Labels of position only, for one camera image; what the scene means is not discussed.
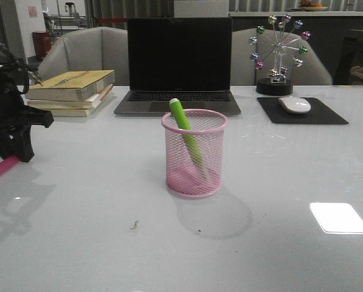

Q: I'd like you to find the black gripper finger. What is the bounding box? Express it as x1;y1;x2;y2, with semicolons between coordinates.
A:
0;124;34;162

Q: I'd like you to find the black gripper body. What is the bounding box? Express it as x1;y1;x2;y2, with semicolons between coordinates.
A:
0;27;55;147

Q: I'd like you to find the pink highlighter pen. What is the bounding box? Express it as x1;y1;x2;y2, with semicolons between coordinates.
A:
0;156;19;176

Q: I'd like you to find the green highlighter pen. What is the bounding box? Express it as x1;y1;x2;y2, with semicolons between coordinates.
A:
169;98;209;179

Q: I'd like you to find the pink mesh pen holder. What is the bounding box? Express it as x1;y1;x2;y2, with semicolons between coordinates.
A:
161;109;228;198

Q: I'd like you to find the bottom pale book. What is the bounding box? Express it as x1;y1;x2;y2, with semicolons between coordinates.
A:
50;90;113;117

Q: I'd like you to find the top yellow book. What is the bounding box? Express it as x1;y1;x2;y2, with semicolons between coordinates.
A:
26;69;115;102

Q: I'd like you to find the middle white book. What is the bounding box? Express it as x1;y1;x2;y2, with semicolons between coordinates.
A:
27;85;113;110

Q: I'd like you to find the red bin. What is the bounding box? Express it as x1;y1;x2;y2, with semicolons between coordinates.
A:
32;31;51;61

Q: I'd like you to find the left grey armchair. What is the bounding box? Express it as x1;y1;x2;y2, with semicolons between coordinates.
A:
38;27;130;86

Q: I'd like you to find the grey armchair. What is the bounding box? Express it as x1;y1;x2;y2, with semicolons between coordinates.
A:
38;27;130;86
230;28;333;86

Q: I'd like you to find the grey laptop computer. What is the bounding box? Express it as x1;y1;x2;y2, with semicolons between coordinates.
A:
114;17;241;116

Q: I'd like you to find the white box behind laptop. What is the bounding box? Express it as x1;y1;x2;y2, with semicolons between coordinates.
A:
173;1;229;18

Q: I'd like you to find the right grey armchair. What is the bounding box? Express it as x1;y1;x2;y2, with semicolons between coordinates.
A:
230;28;333;86

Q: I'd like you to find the ferris wheel desk ornament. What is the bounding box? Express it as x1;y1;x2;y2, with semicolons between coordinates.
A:
249;14;311;96

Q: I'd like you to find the white computer mouse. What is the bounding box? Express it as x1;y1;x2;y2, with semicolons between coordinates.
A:
278;96;311;114

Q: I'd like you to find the black mouse pad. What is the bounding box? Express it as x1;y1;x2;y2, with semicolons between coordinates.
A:
257;97;349;125

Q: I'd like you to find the fruit bowl on counter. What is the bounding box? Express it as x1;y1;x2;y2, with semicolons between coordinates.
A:
299;0;328;12

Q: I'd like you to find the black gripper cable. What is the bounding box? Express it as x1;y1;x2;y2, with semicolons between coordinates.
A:
0;54;44;95

